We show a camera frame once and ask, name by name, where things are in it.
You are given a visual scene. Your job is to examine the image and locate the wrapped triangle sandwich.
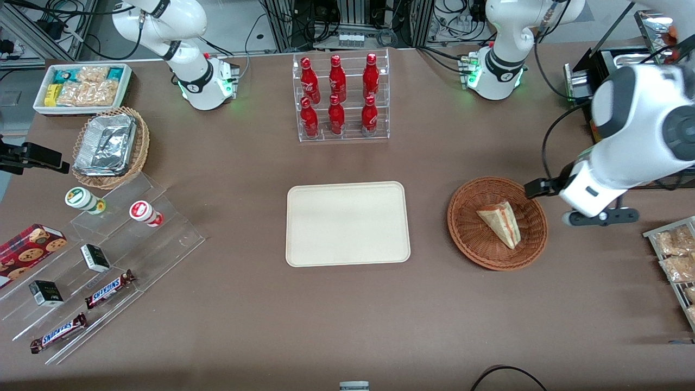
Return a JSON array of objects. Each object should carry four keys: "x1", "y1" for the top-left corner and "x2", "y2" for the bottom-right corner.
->
[{"x1": 476, "y1": 201, "x2": 522, "y2": 250}]

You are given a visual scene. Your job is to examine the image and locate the brown wicker basket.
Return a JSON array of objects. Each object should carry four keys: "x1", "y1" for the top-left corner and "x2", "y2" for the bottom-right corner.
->
[{"x1": 447, "y1": 176, "x2": 548, "y2": 272}]

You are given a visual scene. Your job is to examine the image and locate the light wicker basket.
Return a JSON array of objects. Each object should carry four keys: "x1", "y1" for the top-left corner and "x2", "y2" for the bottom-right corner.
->
[{"x1": 72, "y1": 106, "x2": 150, "y2": 190}]

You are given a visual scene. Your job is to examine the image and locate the beige plastic tray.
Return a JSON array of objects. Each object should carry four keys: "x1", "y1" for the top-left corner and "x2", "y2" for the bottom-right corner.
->
[{"x1": 285, "y1": 181, "x2": 412, "y2": 268}]

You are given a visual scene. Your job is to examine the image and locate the white plastic snack bin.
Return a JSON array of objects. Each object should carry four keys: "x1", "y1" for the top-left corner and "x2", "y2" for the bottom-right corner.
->
[{"x1": 33, "y1": 62, "x2": 133, "y2": 116}]

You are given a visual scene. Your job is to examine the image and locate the green lid yogurt cup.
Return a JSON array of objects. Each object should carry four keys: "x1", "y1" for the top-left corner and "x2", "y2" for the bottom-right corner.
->
[{"x1": 65, "y1": 186, "x2": 107, "y2": 216}]

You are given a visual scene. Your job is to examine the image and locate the silver foil packets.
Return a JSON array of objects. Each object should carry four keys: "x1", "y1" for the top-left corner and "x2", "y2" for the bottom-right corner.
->
[{"x1": 74, "y1": 113, "x2": 137, "y2": 178}]

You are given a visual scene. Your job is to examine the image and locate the clear cracker packet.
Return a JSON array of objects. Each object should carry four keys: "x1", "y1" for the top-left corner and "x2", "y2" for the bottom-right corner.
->
[
  {"x1": 87, "y1": 80, "x2": 119, "y2": 107},
  {"x1": 76, "y1": 66, "x2": 110, "y2": 84},
  {"x1": 57, "y1": 82, "x2": 91, "y2": 107}
]

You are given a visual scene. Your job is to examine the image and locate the red tartan cookie box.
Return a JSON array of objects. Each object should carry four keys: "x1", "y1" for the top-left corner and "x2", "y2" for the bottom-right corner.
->
[{"x1": 0, "y1": 223, "x2": 68, "y2": 289}]

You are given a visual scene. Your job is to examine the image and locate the red lid yogurt cup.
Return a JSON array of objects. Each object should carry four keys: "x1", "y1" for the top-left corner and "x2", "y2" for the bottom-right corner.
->
[{"x1": 129, "y1": 200, "x2": 164, "y2": 228}]

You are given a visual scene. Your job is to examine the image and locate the small black box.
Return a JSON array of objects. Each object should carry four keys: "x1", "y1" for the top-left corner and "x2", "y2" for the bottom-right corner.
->
[
  {"x1": 28, "y1": 280, "x2": 65, "y2": 308},
  {"x1": 80, "y1": 243, "x2": 111, "y2": 273}
]

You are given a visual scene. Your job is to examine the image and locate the clear acrylic step shelf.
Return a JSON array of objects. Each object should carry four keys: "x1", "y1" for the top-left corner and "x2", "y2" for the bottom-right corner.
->
[{"x1": 0, "y1": 172, "x2": 206, "y2": 366}]

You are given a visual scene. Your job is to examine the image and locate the Snickers bar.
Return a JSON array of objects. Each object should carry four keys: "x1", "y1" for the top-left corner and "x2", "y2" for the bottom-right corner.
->
[
  {"x1": 29, "y1": 312, "x2": 88, "y2": 355},
  {"x1": 84, "y1": 269, "x2": 136, "y2": 311}
]

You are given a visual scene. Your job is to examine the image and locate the red cola bottle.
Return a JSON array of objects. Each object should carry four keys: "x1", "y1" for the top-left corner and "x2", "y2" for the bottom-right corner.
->
[
  {"x1": 300, "y1": 97, "x2": 320, "y2": 138},
  {"x1": 362, "y1": 53, "x2": 380, "y2": 100},
  {"x1": 328, "y1": 54, "x2": 347, "y2": 103},
  {"x1": 328, "y1": 94, "x2": 346, "y2": 136},
  {"x1": 361, "y1": 95, "x2": 378, "y2": 136},
  {"x1": 300, "y1": 56, "x2": 321, "y2": 105}
]

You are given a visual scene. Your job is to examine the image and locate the clear acrylic bottle rack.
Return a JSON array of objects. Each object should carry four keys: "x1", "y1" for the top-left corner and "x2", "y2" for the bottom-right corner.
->
[{"x1": 292, "y1": 48, "x2": 391, "y2": 143}]

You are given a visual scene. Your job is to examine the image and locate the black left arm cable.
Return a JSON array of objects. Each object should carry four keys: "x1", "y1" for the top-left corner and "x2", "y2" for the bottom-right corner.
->
[{"x1": 541, "y1": 102, "x2": 593, "y2": 183}]

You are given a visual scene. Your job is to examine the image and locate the aluminium frame with cables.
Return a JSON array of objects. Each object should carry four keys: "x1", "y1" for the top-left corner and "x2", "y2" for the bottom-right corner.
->
[{"x1": 0, "y1": 0, "x2": 100, "y2": 61}]

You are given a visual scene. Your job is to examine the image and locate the black looped cable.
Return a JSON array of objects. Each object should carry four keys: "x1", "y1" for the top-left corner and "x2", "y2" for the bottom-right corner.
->
[{"x1": 469, "y1": 365, "x2": 549, "y2": 391}]

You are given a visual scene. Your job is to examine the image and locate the aluminium frame rack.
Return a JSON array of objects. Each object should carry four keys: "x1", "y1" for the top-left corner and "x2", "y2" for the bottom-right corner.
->
[{"x1": 264, "y1": 0, "x2": 437, "y2": 53}]

